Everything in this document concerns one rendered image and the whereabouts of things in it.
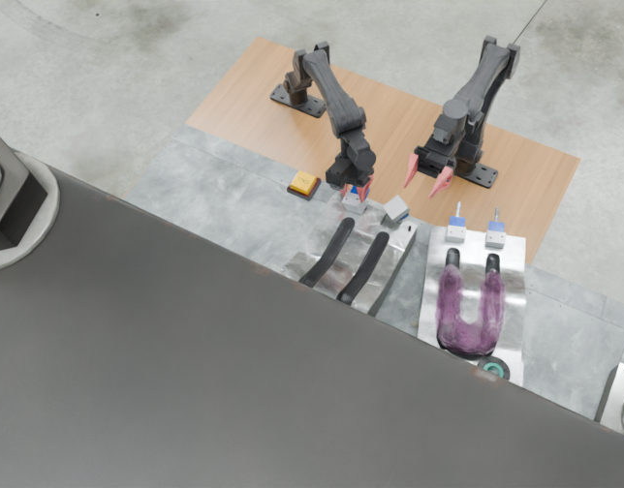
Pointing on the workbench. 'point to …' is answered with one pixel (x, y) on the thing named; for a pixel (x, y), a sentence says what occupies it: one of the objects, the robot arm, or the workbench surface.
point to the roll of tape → (495, 366)
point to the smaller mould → (620, 402)
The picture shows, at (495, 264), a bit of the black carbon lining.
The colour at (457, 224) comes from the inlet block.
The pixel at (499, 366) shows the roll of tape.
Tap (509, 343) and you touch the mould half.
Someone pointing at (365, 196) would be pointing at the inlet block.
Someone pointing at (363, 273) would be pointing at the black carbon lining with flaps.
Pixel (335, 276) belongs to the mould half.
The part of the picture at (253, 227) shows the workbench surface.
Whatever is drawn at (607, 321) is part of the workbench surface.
